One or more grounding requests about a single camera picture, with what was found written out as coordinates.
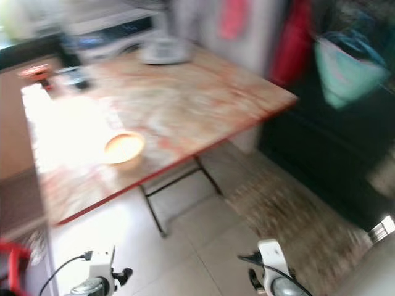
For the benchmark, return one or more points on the silver right arm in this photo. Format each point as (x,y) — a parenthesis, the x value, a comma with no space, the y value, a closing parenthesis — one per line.
(287,288)

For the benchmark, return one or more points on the silver left arm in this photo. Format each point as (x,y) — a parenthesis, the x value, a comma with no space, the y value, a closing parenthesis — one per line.
(89,288)

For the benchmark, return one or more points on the small red container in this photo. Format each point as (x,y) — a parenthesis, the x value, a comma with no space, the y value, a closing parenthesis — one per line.
(35,75)

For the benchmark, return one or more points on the red stool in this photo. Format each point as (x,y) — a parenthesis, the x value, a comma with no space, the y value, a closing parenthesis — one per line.
(11,259)

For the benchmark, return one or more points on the beige bowl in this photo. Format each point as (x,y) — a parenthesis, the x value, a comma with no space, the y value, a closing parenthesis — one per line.
(123,148)

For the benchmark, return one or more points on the white kitchen appliance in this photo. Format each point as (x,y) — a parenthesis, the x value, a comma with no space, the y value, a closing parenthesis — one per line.
(111,34)

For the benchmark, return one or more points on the marble pattern folding table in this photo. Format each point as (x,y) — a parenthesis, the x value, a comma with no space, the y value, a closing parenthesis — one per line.
(185,105)

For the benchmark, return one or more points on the white kitchen scale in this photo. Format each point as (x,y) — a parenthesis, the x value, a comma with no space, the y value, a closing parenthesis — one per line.
(165,52)

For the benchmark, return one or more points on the pink hanging item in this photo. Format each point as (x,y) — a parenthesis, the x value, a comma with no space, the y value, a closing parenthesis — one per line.
(233,18)

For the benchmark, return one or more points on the brown patterned rug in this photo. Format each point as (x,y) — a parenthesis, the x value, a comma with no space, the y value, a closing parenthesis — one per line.
(296,225)

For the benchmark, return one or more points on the red hanging cloth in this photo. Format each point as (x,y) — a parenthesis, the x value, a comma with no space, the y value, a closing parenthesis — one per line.
(290,43)

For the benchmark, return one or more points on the teal bag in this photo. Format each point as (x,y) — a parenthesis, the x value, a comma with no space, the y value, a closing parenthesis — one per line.
(349,74)

